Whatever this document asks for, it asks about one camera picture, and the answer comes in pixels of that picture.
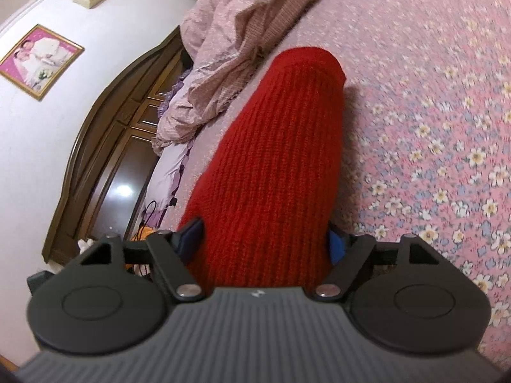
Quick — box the purple floral pillow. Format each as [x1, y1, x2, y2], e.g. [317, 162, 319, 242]
[140, 68, 197, 230]

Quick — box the framed wall photo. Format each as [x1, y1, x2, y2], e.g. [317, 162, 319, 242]
[0, 24, 86, 101]

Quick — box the wooden headboard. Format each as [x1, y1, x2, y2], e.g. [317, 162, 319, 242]
[42, 26, 194, 266]

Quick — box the black cable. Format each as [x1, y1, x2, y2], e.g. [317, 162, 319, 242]
[138, 197, 178, 242]

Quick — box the pink quilted duvet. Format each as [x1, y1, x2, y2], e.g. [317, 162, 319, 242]
[152, 0, 354, 156]

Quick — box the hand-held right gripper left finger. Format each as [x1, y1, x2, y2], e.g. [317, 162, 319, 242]
[79, 217, 207, 303]

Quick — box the red knit sweater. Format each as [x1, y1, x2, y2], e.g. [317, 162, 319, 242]
[178, 47, 347, 293]

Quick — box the pink floral bed sheet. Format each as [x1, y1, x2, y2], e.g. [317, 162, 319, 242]
[168, 0, 511, 362]

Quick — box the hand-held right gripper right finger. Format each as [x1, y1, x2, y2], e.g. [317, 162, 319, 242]
[312, 223, 434, 303]

